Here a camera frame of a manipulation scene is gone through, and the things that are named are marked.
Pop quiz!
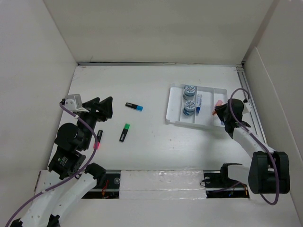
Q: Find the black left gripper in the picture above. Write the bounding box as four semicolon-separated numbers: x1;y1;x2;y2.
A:
79;96;113;148

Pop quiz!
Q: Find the pink eraser capsule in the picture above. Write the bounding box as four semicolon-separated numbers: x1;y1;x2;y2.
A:
215;100;223;106

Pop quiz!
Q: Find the blue spray pen bottle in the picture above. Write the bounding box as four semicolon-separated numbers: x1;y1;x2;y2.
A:
196;94;203;114

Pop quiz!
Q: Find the black highlighter with barcode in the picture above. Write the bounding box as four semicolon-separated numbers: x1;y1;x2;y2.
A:
119;123;130;142

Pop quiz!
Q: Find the small blue cleaning gel jar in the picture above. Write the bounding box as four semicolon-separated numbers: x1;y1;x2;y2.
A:
183;100;196;116

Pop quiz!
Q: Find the black highlighter blue cap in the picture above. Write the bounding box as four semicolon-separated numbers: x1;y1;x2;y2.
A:
125;102;143;111

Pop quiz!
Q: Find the large blue cleaning gel jar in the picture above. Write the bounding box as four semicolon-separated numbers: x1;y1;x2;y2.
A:
183;85;196;100

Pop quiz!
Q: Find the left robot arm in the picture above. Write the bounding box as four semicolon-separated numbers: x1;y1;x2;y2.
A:
6;94;113;227

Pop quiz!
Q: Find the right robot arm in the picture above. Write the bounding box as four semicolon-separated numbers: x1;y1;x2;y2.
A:
214;98;290;194

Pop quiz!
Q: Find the white plastic organizer tray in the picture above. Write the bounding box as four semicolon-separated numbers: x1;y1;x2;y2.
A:
166;84;228;130

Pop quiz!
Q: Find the black highlighter pink cap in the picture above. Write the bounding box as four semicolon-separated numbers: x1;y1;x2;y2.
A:
94;130;103;149

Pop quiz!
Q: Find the white foam block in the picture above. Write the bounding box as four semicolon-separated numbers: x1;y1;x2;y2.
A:
119;170;206;200

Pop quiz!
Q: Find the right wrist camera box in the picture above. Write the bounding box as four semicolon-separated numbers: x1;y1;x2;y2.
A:
243;99;253;114

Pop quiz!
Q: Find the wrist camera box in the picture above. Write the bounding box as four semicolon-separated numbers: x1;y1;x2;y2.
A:
64;94;82;111
243;99;253;114

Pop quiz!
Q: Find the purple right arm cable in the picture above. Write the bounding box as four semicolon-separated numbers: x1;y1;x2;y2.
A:
230;88;280;205

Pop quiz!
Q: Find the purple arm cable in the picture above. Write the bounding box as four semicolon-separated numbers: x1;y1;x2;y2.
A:
230;88;280;205
4;100;101;227

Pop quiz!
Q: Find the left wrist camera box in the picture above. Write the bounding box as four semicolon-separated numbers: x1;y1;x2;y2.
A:
64;94;82;111

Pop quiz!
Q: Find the aluminium rail right side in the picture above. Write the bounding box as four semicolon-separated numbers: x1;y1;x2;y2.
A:
236;66;274;153

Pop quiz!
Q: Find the aluminium rail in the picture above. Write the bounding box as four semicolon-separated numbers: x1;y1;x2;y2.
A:
78;62;243;67
236;66;274;153

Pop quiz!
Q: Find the aluminium rail at back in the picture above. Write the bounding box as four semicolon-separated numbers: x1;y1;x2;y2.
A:
78;62;243;67

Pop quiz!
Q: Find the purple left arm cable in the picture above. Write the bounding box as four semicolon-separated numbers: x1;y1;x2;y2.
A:
4;100;101;227

